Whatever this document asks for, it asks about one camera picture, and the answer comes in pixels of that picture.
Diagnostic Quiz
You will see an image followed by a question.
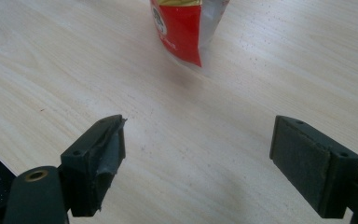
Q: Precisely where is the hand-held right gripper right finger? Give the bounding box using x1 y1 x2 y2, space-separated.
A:
269 115 358 219

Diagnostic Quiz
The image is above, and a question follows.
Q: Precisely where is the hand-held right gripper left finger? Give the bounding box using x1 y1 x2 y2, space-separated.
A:
60 114 128 217

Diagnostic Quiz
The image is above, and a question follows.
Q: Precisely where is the red and white plastic pouch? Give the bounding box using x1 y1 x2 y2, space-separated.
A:
149 0 231 68

